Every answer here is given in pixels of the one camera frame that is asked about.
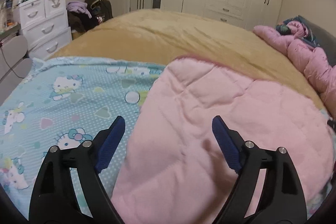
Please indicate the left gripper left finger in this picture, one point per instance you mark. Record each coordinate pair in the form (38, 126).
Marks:
(53, 199)

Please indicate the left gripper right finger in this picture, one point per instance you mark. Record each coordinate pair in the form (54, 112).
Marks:
(282, 199)

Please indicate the pink quilted jacket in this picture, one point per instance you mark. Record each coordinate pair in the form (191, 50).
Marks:
(175, 171)

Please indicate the purple clothes pile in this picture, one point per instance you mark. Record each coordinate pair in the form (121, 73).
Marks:
(78, 7)

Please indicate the pink floral duvet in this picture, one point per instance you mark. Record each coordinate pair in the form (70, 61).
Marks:
(296, 41)

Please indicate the grey quilted headboard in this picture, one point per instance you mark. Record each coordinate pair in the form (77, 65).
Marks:
(325, 40)

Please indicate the blue Hello Kitty sheet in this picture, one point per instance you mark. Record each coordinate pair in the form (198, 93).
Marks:
(66, 101)

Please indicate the white drawer cabinet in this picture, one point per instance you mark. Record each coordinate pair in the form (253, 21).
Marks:
(44, 23)

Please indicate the tan plush bed blanket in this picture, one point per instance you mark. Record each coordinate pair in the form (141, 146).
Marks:
(156, 36)

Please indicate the black backpack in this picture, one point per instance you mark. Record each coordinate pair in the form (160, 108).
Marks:
(100, 9)

